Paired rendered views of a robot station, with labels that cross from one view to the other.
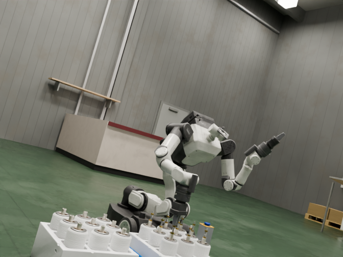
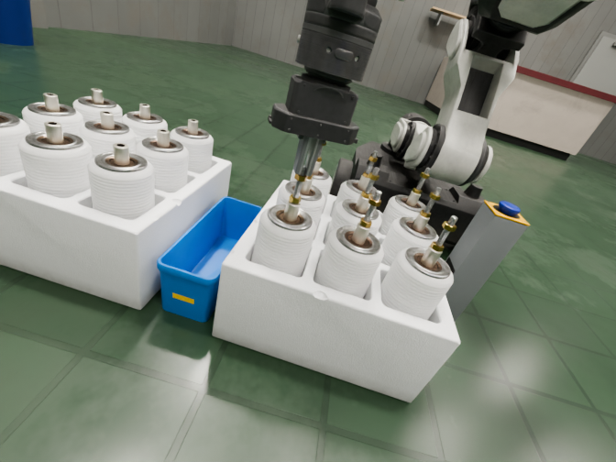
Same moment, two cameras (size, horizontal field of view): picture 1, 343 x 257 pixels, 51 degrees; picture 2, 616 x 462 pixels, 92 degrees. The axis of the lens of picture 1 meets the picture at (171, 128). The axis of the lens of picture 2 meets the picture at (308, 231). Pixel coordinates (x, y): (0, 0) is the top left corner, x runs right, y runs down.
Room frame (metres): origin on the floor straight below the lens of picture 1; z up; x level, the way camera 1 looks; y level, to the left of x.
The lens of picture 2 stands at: (1.64, -0.43, 0.50)
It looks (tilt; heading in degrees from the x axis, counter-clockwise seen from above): 31 degrees down; 35
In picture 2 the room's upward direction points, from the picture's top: 17 degrees clockwise
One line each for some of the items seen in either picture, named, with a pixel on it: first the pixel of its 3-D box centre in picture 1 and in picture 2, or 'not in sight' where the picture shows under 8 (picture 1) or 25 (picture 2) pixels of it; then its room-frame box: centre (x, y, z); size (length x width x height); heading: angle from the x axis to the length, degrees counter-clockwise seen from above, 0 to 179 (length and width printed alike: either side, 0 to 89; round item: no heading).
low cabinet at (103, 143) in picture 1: (118, 148); (500, 102); (8.54, 1.10, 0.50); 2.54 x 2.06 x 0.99; 35
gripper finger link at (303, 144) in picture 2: (174, 219); (299, 151); (1.96, -0.15, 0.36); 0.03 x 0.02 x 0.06; 55
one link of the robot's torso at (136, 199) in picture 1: (145, 201); (418, 141); (2.88, 0.05, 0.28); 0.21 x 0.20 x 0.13; 35
